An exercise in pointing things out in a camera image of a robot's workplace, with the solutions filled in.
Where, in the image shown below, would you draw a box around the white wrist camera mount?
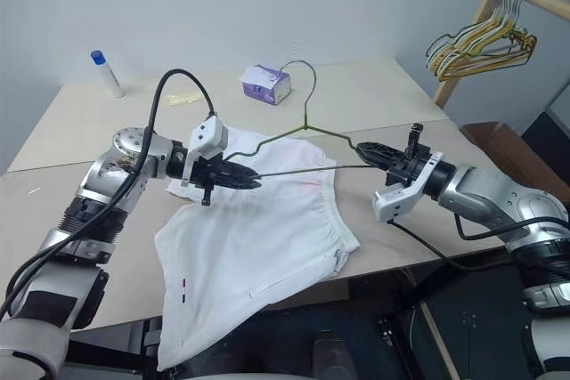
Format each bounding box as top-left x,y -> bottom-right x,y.
372,151 -> 444,223
180,114 -> 231,188

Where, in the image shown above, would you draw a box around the bunch of wire hangers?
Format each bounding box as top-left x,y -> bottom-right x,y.
428,0 -> 537,84

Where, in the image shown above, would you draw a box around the white wire hanger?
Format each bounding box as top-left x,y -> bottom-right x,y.
432,0 -> 532,66

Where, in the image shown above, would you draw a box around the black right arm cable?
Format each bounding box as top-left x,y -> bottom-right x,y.
385,212 -> 570,275

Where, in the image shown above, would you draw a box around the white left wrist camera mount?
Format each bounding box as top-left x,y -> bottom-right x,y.
180,114 -> 231,188

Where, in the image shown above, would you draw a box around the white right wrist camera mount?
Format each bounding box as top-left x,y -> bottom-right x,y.
372,151 -> 444,223

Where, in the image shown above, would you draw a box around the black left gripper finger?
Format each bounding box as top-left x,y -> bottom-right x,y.
219,174 -> 265,190
220,160 -> 261,179

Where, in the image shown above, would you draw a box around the thin wooden stick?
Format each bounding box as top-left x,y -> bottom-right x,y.
419,300 -> 461,380

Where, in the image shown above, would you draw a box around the brown cardboard box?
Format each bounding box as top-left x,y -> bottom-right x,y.
460,120 -> 570,206

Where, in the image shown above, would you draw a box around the grey rounded robot body shape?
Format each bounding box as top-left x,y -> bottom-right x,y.
308,327 -> 358,380

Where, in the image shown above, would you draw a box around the purple tissue box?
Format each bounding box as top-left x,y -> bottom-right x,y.
240,64 -> 293,107

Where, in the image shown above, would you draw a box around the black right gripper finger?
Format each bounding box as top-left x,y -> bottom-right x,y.
354,141 -> 407,160
355,150 -> 395,173

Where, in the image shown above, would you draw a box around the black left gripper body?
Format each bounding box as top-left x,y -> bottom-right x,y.
191,153 -> 226,208

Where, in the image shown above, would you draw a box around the wooden clothes rack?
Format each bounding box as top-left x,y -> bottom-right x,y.
432,0 -> 570,110

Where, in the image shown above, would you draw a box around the dark green wire hanger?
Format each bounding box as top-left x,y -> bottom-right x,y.
426,31 -> 539,71

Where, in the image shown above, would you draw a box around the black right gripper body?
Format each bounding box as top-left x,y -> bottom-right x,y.
383,121 -> 432,188

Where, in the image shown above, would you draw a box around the white bottle with blue cap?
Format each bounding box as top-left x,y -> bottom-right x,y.
89,50 -> 126,100

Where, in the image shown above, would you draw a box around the white shorts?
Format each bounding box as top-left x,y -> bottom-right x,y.
153,127 -> 362,373

